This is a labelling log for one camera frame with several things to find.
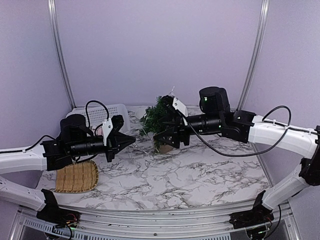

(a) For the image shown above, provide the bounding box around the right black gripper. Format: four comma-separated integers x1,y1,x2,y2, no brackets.
153,112,223,150

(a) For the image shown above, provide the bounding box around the small green christmas tree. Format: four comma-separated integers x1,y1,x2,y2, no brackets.
139,96,173,154

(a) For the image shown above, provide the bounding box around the clear string light wire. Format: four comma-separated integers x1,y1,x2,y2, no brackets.
126,84,181,161

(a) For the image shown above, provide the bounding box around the white plastic basket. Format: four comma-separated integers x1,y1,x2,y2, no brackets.
72,102,131,135

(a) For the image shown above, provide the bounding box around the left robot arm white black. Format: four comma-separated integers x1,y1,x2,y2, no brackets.
0,112,136,223

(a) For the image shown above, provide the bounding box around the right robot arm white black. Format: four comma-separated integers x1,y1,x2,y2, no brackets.
154,86,320,224

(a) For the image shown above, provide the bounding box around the pink pompom ornament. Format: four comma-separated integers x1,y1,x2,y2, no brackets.
94,125,103,137

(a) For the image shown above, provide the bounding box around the white ceramic bowl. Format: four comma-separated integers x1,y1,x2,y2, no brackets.
135,109,147,120

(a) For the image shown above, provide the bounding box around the woven bamboo tray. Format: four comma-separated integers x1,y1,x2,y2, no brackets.
54,160,99,194

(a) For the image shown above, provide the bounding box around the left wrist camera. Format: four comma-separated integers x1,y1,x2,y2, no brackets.
101,118,113,147

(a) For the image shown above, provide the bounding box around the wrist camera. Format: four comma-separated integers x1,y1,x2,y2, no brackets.
101,118,113,147
172,97,189,118

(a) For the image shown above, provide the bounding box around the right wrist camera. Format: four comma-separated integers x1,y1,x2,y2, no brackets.
172,97,189,118

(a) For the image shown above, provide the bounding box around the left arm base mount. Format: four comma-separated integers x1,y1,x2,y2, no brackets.
36,189,80,225

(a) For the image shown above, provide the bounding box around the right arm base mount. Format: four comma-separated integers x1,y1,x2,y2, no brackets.
229,190,274,229

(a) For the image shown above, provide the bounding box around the front aluminium rail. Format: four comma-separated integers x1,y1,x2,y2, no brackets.
7,200,302,240

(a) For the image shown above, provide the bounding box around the right aluminium frame post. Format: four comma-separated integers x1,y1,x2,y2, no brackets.
236,0,270,110

